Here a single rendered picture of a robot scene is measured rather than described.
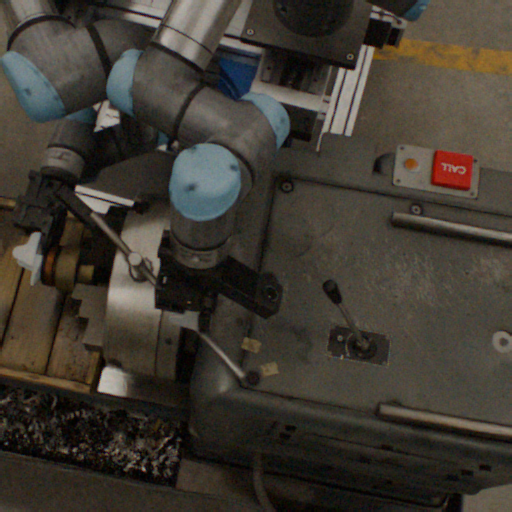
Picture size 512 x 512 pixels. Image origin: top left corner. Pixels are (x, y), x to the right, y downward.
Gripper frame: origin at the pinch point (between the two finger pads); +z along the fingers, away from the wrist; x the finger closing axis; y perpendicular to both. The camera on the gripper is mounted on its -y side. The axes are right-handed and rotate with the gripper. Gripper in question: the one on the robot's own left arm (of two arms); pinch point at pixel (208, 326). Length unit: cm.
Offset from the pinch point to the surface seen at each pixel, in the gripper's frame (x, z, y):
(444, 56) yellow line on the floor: -175, 92, -58
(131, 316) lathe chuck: -3.8, 8.4, 12.6
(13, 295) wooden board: -19, 37, 42
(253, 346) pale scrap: -0.3, 3.8, -6.9
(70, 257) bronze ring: -15.8, 13.9, 26.6
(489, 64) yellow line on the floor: -175, 92, -73
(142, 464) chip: -3, 75, 12
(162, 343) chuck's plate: -1.8, 11.6, 7.2
